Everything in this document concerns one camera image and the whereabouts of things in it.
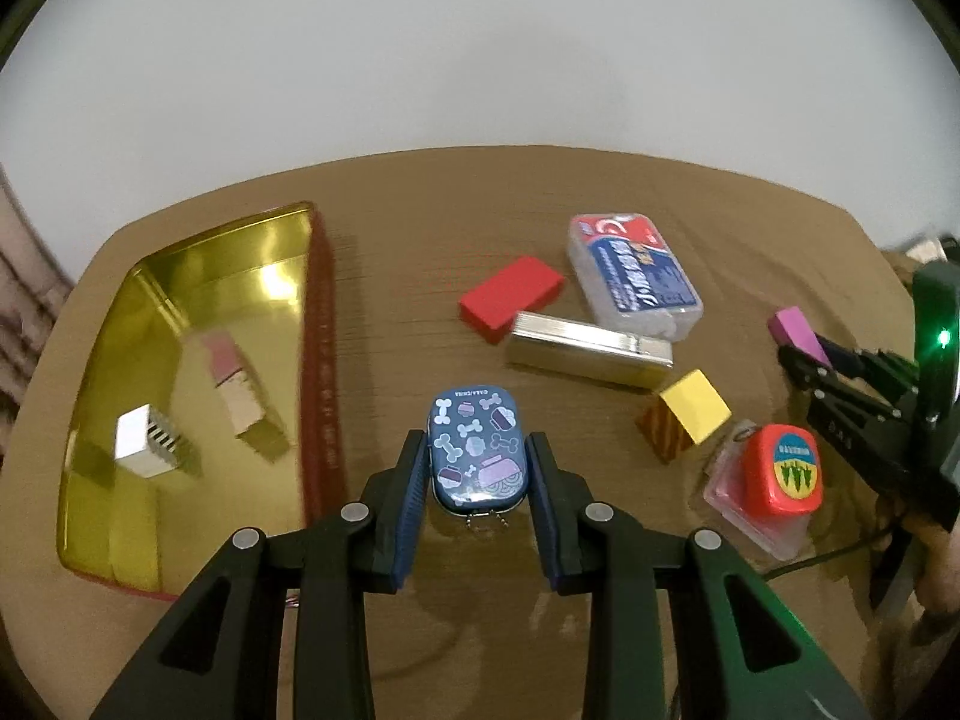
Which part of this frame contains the clear battery case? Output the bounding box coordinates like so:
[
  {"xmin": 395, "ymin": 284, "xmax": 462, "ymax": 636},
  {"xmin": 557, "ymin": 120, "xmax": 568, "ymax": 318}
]
[{"xmin": 567, "ymin": 211, "xmax": 706, "ymax": 340}]

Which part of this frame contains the small clear plastic case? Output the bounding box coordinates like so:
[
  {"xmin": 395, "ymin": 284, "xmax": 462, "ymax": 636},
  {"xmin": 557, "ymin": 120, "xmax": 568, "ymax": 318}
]
[{"xmin": 703, "ymin": 420, "xmax": 815, "ymax": 562}]

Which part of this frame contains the pink and gold lipstick box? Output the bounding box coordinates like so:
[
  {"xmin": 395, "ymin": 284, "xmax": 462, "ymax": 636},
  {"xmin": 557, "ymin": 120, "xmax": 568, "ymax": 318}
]
[{"xmin": 202, "ymin": 331, "xmax": 269, "ymax": 437}]

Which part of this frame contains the gold tin tray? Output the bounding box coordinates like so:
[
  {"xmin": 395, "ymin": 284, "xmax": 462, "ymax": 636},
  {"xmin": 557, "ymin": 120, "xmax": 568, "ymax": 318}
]
[{"xmin": 56, "ymin": 201, "xmax": 347, "ymax": 605}]

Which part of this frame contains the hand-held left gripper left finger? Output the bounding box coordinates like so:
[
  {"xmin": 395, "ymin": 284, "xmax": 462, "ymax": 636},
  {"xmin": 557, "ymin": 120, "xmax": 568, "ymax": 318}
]
[{"xmin": 90, "ymin": 429, "xmax": 429, "ymax": 720}]

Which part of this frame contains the dark cable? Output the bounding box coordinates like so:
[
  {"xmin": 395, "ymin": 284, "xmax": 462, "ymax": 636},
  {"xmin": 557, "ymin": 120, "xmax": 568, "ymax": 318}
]
[{"xmin": 761, "ymin": 529, "xmax": 897, "ymax": 583}]

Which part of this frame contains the red tape measure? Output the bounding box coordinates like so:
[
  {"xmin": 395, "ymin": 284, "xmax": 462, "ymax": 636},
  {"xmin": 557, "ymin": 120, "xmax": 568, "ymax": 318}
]
[{"xmin": 739, "ymin": 424, "xmax": 824, "ymax": 517}]

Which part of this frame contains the gold metal bar box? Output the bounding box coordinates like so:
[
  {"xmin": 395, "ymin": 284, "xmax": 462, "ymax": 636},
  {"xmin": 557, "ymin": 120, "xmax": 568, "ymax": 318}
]
[{"xmin": 504, "ymin": 310, "xmax": 674, "ymax": 391}]

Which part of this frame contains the person's right hand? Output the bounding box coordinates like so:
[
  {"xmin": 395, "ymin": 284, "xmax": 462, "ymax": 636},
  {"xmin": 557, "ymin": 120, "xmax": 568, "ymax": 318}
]
[{"xmin": 915, "ymin": 529, "xmax": 960, "ymax": 616}]

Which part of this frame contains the silver cube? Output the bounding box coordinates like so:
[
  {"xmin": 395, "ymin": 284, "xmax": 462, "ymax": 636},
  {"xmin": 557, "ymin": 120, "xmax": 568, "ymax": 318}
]
[{"xmin": 114, "ymin": 403, "xmax": 190, "ymax": 477}]

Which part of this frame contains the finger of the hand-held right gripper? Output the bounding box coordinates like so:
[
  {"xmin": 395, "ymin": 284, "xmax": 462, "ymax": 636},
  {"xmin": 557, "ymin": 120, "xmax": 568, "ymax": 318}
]
[
  {"xmin": 816, "ymin": 335, "xmax": 920, "ymax": 399},
  {"xmin": 778, "ymin": 345, "xmax": 913, "ymax": 493}
]

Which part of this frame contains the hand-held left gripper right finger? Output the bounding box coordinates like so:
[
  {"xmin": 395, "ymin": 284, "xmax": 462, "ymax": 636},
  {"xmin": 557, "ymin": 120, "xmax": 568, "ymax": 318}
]
[{"xmin": 524, "ymin": 430, "xmax": 872, "ymax": 720}]

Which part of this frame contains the red block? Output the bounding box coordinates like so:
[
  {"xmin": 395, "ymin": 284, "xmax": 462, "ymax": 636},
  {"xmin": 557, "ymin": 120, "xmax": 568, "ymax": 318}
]
[{"xmin": 458, "ymin": 256, "xmax": 566, "ymax": 346}]

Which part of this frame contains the blue bone-print tin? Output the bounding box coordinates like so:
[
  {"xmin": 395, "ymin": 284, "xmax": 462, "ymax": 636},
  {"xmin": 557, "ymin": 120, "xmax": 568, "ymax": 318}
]
[{"xmin": 427, "ymin": 386, "xmax": 530, "ymax": 535}]

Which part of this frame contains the yellow cube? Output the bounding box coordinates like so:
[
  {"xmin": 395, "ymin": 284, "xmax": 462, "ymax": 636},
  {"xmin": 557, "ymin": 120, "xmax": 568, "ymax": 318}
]
[{"xmin": 636, "ymin": 369, "xmax": 733, "ymax": 464}]

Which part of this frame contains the beige patterned curtain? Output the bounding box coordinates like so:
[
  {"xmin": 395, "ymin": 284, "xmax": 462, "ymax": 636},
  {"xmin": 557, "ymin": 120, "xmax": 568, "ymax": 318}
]
[{"xmin": 0, "ymin": 165, "xmax": 76, "ymax": 421}]

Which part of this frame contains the pink block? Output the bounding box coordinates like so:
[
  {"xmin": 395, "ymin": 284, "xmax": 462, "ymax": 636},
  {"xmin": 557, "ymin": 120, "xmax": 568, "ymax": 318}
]
[{"xmin": 767, "ymin": 307, "xmax": 832, "ymax": 368}]

